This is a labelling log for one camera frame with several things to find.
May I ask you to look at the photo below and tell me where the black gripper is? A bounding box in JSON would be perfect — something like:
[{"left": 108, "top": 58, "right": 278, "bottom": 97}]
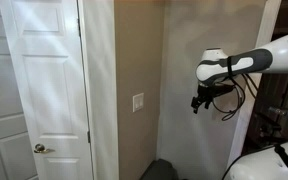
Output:
[{"left": 191, "top": 84, "right": 234, "bottom": 114}]

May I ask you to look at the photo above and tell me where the white closet door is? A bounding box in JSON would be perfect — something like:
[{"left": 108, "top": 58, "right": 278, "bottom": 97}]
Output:
[{"left": 0, "top": 13, "right": 38, "bottom": 180}]

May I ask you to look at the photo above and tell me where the dark grey floor object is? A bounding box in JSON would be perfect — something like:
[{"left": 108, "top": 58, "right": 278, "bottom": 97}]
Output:
[{"left": 140, "top": 159, "right": 179, "bottom": 180}]

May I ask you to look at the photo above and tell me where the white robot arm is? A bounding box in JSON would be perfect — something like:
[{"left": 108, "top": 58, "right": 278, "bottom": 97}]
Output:
[{"left": 191, "top": 35, "right": 288, "bottom": 113}]

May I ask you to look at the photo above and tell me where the white door frame trim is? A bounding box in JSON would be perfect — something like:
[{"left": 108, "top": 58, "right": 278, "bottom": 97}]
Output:
[{"left": 226, "top": 0, "right": 282, "bottom": 168}]

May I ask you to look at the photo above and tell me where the brass door knob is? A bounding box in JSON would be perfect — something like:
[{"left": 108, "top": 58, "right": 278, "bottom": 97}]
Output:
[{"left": 34, "top": 144, "right": 50, "bottom": 154}]

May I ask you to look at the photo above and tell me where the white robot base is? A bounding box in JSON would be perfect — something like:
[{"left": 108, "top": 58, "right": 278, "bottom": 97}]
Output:
[{"left": 221, "top": 142, "right": 288, "bottom": 180}]

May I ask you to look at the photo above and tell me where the white wall light switch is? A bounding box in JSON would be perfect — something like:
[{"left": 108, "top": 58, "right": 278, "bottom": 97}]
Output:
[{"left": 133, "top": 93, "right": 144, "bottom": 112}]

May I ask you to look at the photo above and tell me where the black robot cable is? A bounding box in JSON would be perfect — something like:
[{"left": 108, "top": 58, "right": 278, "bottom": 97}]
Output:
[{"left": 211, "top": 55, "right": 259, "bottom": 122}]

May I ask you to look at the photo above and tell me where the white panel door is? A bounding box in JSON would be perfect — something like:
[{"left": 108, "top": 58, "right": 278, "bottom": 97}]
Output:
[{"left": 0, "top": 0, "right": 93, "bottom": 180}]

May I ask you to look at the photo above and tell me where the black door hinge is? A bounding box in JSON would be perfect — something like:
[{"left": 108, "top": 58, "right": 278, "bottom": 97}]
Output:
[{"left": 87, "top": 131, "right": 91, "bottom": 143}]

